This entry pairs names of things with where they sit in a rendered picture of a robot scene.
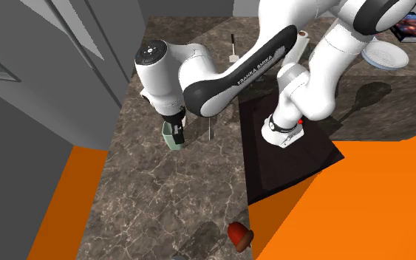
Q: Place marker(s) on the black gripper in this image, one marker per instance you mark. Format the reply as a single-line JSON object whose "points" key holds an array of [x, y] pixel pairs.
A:
{"points": [[173, 117]]}

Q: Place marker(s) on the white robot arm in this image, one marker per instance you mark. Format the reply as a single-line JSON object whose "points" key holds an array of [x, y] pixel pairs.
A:
{"points": [[215, 68]]}

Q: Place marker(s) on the pale green cup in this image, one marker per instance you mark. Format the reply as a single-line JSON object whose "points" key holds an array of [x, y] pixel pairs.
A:
{"points": [[169, 138]]}

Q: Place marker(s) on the dark robot stand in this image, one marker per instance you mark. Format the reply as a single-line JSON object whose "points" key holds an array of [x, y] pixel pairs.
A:
{"points": [[283, 169]]}

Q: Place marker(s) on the red and brown round object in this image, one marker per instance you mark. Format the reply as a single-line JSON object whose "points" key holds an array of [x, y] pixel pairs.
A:
{"points": [[238, 234]]}

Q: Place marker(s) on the white paper towel roll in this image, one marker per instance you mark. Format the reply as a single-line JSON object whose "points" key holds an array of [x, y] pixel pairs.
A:
{"points": [[301, 48]]}

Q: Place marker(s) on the grey refrigerator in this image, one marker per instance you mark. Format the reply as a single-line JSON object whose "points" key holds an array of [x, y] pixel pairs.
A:
{"points": [[31, 72]]}

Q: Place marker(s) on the white bowl with blue rim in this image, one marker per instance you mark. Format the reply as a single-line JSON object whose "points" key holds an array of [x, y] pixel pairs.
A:
{"points": [[386, 57]]}

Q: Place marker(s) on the dark book with nebula cover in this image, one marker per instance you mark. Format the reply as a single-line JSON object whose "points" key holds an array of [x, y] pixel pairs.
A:
{"points": [[414, 28]]}

